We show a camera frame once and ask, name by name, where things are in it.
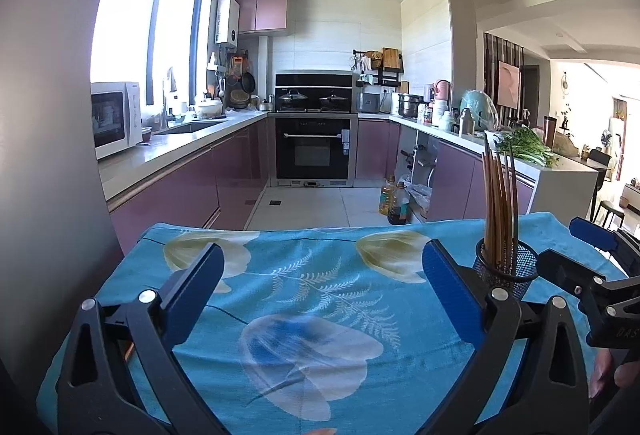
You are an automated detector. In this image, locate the purple kitchen base cabinet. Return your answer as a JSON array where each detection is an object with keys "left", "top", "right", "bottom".
[
  {"left": 356, "top": 115, "right": 536, "bottom": 221},
  {"left": 107, "top": 115, "right": 276, "bottom": 256}
]

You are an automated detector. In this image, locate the steel stock pot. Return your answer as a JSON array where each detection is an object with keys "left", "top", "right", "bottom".
[{"left": 397, "top": 94, "right": 425, "bottom": 118}]

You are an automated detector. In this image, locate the bunch of wooden chopsticks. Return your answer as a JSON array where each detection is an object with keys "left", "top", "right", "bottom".
[{"left": 481, "top": 135, "right": 521, "bottom": 266}]

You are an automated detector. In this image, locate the kitchen window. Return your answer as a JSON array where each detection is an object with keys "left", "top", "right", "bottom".
[{"left": 90, "top": 0, "right": 213, "bottom": 108}]

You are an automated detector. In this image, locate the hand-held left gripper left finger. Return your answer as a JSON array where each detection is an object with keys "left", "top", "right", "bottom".
[{"left": 56, "top": 242, "right": 226, "bottom": 435}]

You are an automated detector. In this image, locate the pink wall picture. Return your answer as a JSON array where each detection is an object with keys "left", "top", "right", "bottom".
[{"left": 497, "top": 61, "right": 523, "bottom": 108}]

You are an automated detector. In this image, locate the white wall water heater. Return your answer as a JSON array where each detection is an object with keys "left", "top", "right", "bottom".
[{"left": 216, "top": 0, "right": 240, "bottom": 45}]

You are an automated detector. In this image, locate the black integrated stove hood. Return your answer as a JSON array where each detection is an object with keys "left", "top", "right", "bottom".
[{"left": 275, "top": 72, "right": 355, "bottom": 113}]

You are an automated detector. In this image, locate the black built-in oven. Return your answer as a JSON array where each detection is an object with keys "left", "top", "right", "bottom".
[{"left": 275, "top": 112, "right": 357, "bottom": 188}]

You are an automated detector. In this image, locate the pale green covered fan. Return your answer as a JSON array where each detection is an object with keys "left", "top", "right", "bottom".
[{"left": 460, "top": 89, "right": 499, "bottom": 133}]

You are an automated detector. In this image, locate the black stool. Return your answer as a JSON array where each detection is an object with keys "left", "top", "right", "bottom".
[{"left": 597, "top": 200, "right": 626, "bottom": 231}]

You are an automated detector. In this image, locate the person's right hand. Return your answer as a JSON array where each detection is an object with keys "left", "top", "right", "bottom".
[{"left": 589, "top": 347, "right": 640, "bottom": 398}]

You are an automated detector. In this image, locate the black mesh utensil holder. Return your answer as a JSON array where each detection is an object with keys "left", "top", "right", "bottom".
[{"left": 474, "top": 237, "right": 540, "bottom": 301}]

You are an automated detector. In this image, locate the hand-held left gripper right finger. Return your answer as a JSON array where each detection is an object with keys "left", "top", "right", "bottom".
[{"left": 415, "top": 239, "right": 593, "bottom": 435}]

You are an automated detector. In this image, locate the pink wall cabinet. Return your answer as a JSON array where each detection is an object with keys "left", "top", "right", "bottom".
[{"left": 232, "top": 0, "right": 290, "bottom": 35}]

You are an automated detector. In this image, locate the steel sink faucet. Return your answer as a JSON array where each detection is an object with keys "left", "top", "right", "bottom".
[{"left": 161, "top": 68, "right": 177, "bottom": 131}]

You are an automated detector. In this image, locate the black wall rack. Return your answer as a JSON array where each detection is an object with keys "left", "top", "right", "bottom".
[{"left": 353, "top": 49, "right": 405, "bottom": 86}]

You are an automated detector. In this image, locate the black chair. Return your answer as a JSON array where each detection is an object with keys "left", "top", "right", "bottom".
[{"left": 587, "top": 149, "right": 613, "bottom": 181}]

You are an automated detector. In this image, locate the pink kettle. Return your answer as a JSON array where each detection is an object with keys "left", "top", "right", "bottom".
[{"left": 432, "top": 79, "right": 452, "bottom": 113}]

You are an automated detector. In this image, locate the dark cooking oil bottle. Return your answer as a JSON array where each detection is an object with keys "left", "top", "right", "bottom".
[{"left": 387, "top": 182, "right": 412, "bottom": 225}]

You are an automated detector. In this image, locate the black pot with glass lid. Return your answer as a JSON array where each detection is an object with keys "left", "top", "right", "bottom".
[
  {"left": 319, "top": 90, "right": 348, "bottom": 110},
  {"left": 277, "top": 89, "right": 308, "bottom": 110}
]

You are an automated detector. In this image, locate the white microwave oven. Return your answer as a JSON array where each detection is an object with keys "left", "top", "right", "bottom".
[{"left": 91, "top": 82, "right": 142, "bottom": 161}]

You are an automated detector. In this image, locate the blue floral tablecloth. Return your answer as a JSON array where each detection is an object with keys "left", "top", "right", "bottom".
[{"left": 37, "top": 212, "right": 631, "bottom": 435}]

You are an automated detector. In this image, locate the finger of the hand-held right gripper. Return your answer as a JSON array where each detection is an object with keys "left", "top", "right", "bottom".
[
  {"left": 537, "top": 249, "right": 640, "bottom": 348},
  {"left": 569, "top": 216, "right": 640, "bottom": 273}
]

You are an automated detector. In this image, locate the bunch of green vegetables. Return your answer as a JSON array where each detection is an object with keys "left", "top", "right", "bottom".
[{"left": 492, "top": 128, "right": 560, "bottom": 168}]

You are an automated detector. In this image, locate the white casserole pot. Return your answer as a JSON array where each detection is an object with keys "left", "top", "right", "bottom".
[{"left": 194, "top": 99, "right": 223, "bottom": 120}]

